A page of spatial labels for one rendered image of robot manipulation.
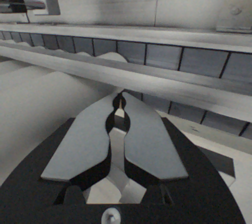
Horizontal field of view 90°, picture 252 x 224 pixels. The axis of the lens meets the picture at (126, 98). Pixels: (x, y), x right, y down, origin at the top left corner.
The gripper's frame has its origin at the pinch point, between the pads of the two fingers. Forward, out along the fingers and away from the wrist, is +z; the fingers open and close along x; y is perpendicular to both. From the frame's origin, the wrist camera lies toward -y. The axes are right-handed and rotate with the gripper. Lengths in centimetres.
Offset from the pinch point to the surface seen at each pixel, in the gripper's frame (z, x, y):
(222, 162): 0.1, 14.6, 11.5
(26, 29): 16.9, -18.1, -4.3
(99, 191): 1.7, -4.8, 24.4
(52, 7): 9.9, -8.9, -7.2
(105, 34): 7.6, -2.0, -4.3
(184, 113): 1.8, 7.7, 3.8
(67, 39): 10.9, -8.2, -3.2
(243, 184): -0.1, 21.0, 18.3
